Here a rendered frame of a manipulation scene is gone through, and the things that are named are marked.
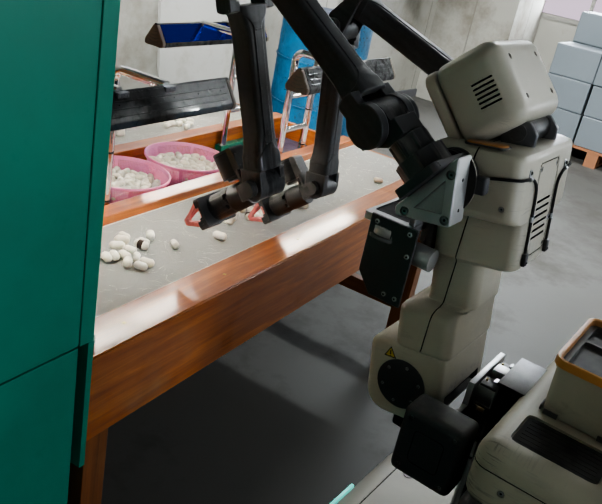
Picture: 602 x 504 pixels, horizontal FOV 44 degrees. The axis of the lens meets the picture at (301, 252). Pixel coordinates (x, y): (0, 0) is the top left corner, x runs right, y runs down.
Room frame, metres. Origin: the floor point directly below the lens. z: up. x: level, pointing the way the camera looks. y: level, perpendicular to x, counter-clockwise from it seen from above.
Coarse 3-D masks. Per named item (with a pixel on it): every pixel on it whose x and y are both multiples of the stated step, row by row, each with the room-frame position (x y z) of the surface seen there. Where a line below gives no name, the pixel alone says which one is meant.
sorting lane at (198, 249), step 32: (352, 160) 2.62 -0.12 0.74; (384, 160) 2.70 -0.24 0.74; (352, 192) 2.27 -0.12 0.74; (128, 224) 1.68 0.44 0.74; (160, 224) 1.72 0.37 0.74; (224, 224) 1.80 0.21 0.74; (256, 224) 1.85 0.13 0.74; (288, 224) 1.89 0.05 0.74; (160, 256) 1.54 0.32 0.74; (192, 256) 1.58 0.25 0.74; (224, 256) 1.61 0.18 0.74; (128, 288) 1.36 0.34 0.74
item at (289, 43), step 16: (288, 32) 5.12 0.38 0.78; (368, 32) 5.15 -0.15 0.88; (288, 48) 5.09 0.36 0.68; (304, 48) 5.02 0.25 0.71; (368, 48) 5.22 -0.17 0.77; (288, 64) 5.07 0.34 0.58; (304, 64) 5.00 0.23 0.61; (272, 80) 5.27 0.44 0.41; (272, 96) 5.16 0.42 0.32; (304, 112) 4.99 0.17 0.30
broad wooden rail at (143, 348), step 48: (384, 192) 2.26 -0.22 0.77; (288, 240) 1.73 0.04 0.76; (336, 240) 1.84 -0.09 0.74; (192, 288) 1.38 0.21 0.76; (240, 288) 1.45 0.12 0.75; (288, 288) 1.65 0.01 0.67; (96, 336) 1.13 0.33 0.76; (144, 336) 1.17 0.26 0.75; (192, 336) 1.31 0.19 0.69; (240, 336) 1.48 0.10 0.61; (96, 384) 1.07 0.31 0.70; (144, 384) 1.19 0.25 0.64; (96, 432) 1.08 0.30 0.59
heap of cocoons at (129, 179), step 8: (128, 168) 2.05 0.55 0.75; (112, 176) 1.97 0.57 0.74; (120, 176) 1.98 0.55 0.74; (128, 176) 2.00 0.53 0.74; (136, 176) 2.02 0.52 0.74; (144, 176) 2.03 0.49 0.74; (152, 176) 2.04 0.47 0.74; (112, 184) 1.91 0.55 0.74; (120, 184) 1.94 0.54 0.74; (128, 184) 1.94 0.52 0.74; (136, 184) 1.96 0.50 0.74; (144, 184) 1.96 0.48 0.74; (152, 184) 1.97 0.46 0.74; (128, 192) 1.88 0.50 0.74
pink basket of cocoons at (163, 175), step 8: (128, 160) 2.08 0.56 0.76; (136, 160) 2.08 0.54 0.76; (144, 160) 2.08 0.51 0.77; (136, 168) 2.08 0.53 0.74; (144, 168) 2.08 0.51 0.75; (152, 168) 2.07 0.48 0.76; (160, 168) 2.06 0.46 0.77; (160, 176) 2.04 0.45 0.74; (168, 176) 2.00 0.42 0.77; (160, 184) 2.03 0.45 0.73; (112, 192) 1.83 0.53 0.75; (120, 192) 1.84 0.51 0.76; (136, 192) 1.85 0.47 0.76; (144, 192) 1.87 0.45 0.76; (112, 200) 1.84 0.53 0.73; (120, 200) 1.84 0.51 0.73
